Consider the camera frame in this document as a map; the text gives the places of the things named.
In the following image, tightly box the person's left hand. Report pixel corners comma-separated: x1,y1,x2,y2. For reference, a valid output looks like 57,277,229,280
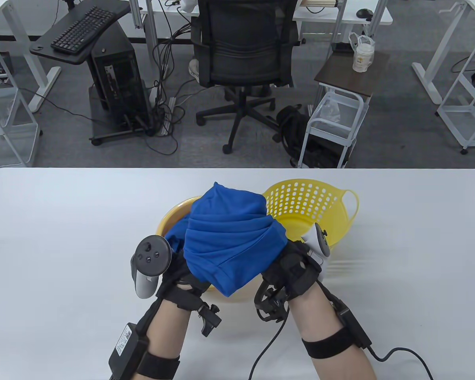
155,247,212,313

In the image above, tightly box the person's right hand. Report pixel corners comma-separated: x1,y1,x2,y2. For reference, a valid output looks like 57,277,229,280
259,237,325,309

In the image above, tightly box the blue t-shirt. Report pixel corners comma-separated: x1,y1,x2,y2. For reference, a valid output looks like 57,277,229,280
166,181,289,298

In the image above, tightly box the person's right forearm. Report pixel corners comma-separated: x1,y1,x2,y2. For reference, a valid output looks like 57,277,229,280
291,283,378,380

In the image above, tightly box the person's left forearm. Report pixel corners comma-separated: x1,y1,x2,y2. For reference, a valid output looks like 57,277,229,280
137,299,192,380

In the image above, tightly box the dark grey right controller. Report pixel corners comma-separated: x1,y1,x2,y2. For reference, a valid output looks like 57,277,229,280
301,223,331,266

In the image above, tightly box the grey white left controller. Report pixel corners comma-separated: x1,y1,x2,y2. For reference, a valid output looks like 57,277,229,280
131,235,173,299

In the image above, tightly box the yellow perforated basket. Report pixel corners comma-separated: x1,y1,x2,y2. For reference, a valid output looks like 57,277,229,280
261,179,359,254

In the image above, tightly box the yellow round basin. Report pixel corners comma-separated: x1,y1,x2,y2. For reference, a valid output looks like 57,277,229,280
155,197,262,293

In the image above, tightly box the slim black wrist box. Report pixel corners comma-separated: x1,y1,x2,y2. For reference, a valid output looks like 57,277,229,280
334,299,372,350

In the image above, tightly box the black box with white label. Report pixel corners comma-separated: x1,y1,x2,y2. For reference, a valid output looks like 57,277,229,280
108,323,149,380

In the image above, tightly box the black backpack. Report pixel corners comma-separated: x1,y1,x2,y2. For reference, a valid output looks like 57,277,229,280
276,105,357,169

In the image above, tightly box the white trolley cart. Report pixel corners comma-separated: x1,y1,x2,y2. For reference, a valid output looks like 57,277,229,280
297,89,369,169

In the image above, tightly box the white power strip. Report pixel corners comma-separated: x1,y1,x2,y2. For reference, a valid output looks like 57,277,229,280
160,97,177,137

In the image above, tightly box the brown side table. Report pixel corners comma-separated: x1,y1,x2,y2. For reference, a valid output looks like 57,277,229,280
314,51,390,99

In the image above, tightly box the black computer tower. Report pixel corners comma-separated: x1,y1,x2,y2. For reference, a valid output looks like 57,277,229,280
91,20,153,123

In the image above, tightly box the white cup in plastic bag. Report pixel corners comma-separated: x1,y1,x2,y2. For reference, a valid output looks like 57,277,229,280
348,32,376,73

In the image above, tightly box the black mesh office chair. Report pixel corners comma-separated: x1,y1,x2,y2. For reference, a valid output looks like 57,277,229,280
190,0,301,155

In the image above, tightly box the black computer cart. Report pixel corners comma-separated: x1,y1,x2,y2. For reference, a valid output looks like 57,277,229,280
29,0,161,146

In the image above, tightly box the black keyboard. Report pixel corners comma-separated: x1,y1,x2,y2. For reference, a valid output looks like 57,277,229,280
50,6,116,55

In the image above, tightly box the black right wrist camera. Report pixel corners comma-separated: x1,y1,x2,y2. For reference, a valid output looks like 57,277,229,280
254,283,289,323

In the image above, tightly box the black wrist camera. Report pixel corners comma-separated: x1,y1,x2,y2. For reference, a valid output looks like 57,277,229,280
196,303,222,337
254,283,289,323

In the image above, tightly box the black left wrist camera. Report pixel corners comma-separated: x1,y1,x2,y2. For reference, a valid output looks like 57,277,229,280
196,303,222,337

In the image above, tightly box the black cable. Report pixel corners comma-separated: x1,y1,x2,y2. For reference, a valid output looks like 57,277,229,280
366,344,436,380
247,313,289,380

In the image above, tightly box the black right wrist strap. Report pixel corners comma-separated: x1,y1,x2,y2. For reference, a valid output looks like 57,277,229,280
301,328,361,360

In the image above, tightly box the black wrist strap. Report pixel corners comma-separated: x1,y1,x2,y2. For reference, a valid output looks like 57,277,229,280
301,328,361,360
137,350,181,378

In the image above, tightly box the black left wrist strap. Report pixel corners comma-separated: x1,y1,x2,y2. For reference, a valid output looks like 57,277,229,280
137,350,181,378

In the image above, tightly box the bundle of black cables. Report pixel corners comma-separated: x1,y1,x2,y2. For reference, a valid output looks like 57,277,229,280
142,0,206,157

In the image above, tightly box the white wire rack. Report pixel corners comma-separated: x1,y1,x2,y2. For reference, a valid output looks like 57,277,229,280
0,44,40,169
435,30,475,155

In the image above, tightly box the white desk with aluminium frame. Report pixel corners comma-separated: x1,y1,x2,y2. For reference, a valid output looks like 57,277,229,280
129,0,393,68

